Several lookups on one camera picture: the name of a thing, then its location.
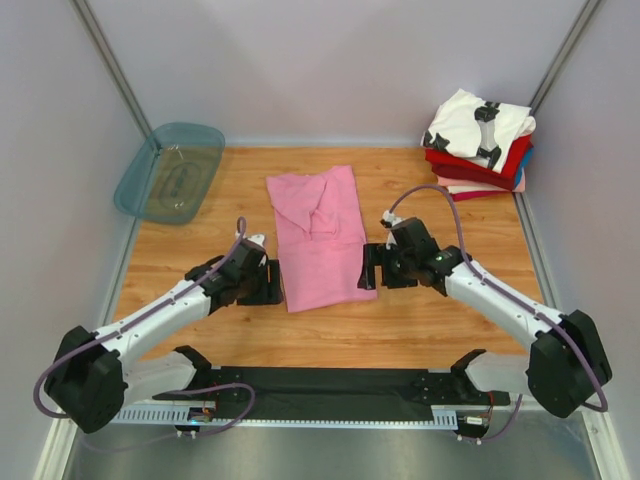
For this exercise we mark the white black printed folded shirt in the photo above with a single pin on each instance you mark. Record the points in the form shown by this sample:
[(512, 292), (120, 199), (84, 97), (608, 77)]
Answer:
[(483, 132)]

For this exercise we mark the light pink folded shirt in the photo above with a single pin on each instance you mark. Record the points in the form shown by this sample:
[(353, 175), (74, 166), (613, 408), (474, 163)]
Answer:
[(458, 181)]

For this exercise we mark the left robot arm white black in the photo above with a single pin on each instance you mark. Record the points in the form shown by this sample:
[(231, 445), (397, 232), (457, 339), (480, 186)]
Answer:
[(97, 373)]

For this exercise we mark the aluminium frame post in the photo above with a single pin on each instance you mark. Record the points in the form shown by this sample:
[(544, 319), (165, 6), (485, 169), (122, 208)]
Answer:
[(94, 30), (576, 32)]

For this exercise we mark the teal transparent plastic bin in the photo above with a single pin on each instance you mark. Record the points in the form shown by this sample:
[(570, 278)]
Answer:
[(171, 173)]

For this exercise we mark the aluminium frame post right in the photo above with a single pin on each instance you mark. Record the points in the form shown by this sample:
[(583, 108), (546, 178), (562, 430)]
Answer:
[(576, 32)]

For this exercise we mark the red folded shirt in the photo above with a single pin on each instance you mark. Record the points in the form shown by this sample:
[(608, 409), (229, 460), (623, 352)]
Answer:
[(448, 166)]

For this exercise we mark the aluminium frame post left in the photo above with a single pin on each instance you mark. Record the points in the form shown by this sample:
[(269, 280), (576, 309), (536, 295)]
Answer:
[(94, 30)]

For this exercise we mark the blue folded shirt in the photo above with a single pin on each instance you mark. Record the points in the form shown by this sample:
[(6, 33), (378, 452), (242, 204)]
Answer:
[(526, 158)]

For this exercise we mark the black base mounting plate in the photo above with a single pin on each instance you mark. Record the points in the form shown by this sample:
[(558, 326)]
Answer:
[(361, 394)]

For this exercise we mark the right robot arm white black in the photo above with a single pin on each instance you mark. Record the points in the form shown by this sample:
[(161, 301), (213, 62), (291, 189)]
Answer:
[(565, 363)]

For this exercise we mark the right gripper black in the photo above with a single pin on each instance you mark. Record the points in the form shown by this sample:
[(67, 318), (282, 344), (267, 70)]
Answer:
[(377, 255)]

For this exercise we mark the crimson folded shirt bottom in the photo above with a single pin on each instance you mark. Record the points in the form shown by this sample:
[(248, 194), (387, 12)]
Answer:
[(463, 196)]

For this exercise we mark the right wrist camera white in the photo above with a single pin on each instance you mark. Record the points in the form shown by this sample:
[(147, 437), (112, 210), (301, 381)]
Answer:
[(388, 221)]

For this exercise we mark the pink t shirt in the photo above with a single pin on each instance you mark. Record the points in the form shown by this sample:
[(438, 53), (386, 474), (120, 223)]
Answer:
[(320, 236)]

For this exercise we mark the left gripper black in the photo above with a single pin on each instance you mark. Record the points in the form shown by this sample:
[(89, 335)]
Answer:
[(271, 293)]

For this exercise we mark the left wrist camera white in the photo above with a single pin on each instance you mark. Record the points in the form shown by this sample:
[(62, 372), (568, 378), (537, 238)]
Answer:
[(257, 239)]

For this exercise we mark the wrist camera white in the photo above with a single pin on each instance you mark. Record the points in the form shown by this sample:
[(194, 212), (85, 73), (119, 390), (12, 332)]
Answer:
[(388, 221), (257, 239)]

